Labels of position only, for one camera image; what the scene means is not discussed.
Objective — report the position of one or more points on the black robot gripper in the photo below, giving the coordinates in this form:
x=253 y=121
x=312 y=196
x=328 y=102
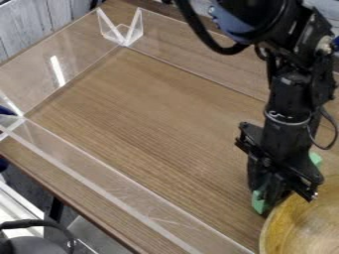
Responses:
x=280 y=140

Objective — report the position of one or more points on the green rectangular block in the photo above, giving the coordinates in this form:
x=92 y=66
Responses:
x=301 y=165

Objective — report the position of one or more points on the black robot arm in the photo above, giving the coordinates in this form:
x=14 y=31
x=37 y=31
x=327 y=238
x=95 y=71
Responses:
x=292 y=39

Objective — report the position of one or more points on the brown wooden bowl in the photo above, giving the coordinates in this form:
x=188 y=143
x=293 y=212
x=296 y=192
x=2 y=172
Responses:
x=304 y=227

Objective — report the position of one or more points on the grey metal plate with screw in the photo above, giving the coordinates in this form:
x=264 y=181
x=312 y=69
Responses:
x=92 y=240

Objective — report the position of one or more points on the black table leg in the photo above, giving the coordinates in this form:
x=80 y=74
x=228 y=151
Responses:
x=56 y=210

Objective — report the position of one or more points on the blue object at left edge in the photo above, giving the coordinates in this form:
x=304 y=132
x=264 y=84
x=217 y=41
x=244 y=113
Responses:
x=6 y=111

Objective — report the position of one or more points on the clear acrylic front wall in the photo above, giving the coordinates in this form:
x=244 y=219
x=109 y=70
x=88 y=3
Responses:
x=147 y=223

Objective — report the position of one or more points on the clear acrylic corner bracket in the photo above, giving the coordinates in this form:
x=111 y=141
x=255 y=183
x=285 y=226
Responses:
x=120 y=34

